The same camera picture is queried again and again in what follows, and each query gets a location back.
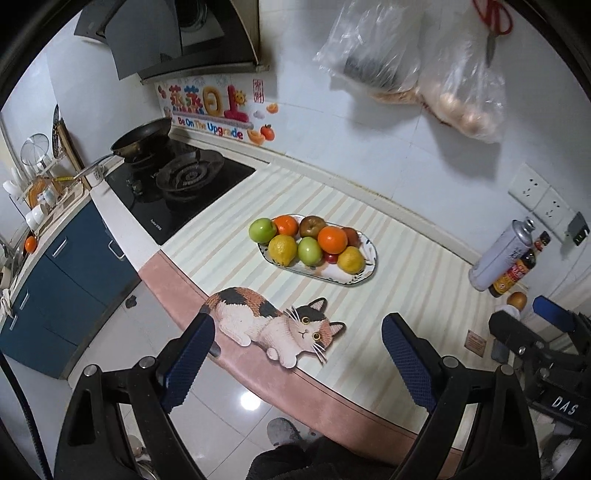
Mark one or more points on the person's dark pants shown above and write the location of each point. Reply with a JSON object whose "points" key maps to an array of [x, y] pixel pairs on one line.
{"points": [[314, 466]]}

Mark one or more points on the green apple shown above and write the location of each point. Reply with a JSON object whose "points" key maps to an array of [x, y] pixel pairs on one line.
{"points": [[262, 230], [309, 250]]}

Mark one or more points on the orange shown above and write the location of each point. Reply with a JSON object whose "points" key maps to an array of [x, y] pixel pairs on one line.
{"points": [[287, 225], [332, 239]]}

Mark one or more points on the brown-red apple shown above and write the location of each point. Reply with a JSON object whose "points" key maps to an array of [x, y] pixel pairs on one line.
{"points": [[313, 226]]}

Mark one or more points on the red apple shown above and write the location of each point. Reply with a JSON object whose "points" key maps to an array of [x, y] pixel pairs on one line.
{"points": [[354, 236], [330, 258]]}

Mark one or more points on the blue kitchen cabinet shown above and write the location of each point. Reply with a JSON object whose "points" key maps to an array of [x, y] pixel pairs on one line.
{"points": [[60, 286]]}

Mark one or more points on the small brown card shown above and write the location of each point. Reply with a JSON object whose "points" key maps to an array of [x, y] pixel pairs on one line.
{"points": [[474, 342]]}

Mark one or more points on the small black floor object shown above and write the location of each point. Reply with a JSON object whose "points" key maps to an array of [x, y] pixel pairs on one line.
{"points": [[131, 302]]}

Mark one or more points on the cat-shaped mat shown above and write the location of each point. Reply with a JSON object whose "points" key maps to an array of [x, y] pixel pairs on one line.
{"points": [[258, 323]]}

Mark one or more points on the black range hood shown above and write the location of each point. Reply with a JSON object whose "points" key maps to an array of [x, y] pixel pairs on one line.
{"points": [[147, 41]]}

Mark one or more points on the dish rack with dishes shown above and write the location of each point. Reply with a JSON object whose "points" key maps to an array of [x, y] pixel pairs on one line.
{"points": [[41, 191]]}

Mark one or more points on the plastic bag with pale produce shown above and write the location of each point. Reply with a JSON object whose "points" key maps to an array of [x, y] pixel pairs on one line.
{"points": [[466, 110]]}

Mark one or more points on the grey gas canister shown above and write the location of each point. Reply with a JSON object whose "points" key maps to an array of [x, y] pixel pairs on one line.
{"points": [[496, 258]]}

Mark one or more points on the yellow lemon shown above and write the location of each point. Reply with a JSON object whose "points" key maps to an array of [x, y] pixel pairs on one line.
{"points": [[282, 249], [350, 261]]}

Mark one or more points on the plastic bag with dark contents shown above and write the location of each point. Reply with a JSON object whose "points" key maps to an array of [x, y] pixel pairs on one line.
{"points": [[369, 64]]}

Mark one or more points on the striped table mat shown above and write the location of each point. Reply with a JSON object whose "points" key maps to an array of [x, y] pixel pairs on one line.
{"points": [[415, 277]]}

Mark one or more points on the metal strainer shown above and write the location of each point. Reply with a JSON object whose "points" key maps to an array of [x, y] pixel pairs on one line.
{"points": [[37, 152]]}

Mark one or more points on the grey slipper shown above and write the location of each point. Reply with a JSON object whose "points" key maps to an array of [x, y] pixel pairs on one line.
{"points": [[282, 431]]}

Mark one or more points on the black glass gas stove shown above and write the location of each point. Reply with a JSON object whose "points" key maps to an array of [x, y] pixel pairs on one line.
{"points": [[147, 217]]}

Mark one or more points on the oval floral plate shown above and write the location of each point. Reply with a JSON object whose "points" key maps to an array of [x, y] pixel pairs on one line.
{"points": [[330, 273]]}

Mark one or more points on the white bottle with brown cap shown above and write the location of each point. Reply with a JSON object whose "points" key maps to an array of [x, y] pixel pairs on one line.
{"points": [[517, 300]]}

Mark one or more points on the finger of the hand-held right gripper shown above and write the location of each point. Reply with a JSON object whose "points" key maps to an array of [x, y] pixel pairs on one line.
{"points": [[554, 314], [508, 327]]}

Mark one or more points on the small orange round item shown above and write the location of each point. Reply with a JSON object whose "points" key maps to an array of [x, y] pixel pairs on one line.
{"points": [[30, 243]]}

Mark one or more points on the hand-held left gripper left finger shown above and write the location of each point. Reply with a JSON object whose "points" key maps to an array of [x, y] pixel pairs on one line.
{"points": [[189, 364]]}

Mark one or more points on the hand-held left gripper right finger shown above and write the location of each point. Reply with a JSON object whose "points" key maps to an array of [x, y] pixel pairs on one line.
{"points": [[408, 364]]}

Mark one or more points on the dark sauce bottle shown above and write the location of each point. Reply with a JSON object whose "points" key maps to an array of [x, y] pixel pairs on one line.
{"points": [[515, 272]]}

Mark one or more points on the white cup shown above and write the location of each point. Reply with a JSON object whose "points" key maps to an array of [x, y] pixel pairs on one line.
{"points": [[95, 177]]}

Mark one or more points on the colourful wall sticker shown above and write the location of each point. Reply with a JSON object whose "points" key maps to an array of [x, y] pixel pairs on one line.
{"points": [[207, 106]]}

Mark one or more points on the black frying pan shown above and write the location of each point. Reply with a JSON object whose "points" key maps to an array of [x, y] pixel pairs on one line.
{"points": [[143, 136]]}

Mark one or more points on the wooden cutting board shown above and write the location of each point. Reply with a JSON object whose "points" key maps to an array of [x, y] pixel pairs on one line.
{"points": [[69, 147]]}

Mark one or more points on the white wall outlet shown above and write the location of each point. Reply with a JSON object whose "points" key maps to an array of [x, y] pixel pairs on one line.
{"points": [[551, 212], [528, 187]]}

